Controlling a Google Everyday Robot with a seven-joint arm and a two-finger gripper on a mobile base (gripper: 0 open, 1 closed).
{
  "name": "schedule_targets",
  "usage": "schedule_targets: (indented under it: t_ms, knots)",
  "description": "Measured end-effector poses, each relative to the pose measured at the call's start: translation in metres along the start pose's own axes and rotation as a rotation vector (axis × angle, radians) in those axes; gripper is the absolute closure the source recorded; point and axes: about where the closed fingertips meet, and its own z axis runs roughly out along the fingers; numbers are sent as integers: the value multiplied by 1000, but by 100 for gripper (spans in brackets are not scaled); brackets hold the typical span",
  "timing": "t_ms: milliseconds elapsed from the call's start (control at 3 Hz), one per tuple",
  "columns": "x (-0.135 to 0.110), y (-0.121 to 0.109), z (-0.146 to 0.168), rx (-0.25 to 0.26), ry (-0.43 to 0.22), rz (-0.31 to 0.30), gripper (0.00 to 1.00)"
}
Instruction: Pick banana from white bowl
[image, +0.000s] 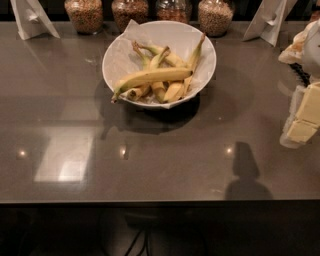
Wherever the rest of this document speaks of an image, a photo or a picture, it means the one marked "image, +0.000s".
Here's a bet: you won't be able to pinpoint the white paper bowl liner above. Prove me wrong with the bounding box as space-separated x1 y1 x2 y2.
109 18 216 110

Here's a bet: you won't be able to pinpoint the white folded card left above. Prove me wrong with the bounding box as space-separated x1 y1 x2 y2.
10 0 60 40

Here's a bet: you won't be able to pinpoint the glass jar of grains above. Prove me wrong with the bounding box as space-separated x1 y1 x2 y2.
156 0 192 24
64 0 103 34
111 0 149 32
198 0 234 37

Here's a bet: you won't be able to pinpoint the black cable chain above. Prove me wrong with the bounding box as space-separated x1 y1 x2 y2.
289 62 312 88

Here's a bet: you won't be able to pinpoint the yellow banana back curved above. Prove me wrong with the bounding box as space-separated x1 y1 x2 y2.
135 42 186 67

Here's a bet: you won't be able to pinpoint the glass jar of grains right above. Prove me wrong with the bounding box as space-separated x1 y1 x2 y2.
198 0 234 37

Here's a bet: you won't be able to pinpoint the white folded card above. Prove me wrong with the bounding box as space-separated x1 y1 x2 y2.
243 0 298 47
10 0 60 40

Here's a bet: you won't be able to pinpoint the small banana lower left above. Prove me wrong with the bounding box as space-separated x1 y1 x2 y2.
127 41 150 101

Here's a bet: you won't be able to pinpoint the yellow banana right side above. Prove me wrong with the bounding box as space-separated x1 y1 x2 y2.
163 34 206 103

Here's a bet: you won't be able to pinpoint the long yellow top banana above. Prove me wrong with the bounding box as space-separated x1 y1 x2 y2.
111 67 193 102

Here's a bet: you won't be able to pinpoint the white folded card right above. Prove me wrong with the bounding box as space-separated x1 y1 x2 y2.
243 0 298 47

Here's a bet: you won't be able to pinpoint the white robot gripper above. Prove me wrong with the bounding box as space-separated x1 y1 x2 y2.
278 19 320 126

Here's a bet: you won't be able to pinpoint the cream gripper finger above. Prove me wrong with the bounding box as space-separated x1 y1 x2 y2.
280 86 318 149

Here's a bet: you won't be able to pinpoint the glass jar of grains left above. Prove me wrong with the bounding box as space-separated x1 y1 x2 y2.
64 0 103 34

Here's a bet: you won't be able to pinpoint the white ceramic bowl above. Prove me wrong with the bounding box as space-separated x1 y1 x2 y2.
101 20 217 110

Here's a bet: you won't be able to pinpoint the yellow banana centre upright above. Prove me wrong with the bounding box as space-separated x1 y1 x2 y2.
149 46 170 103

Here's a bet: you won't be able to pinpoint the black cables under table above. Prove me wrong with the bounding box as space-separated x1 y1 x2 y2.
96 208 208 256

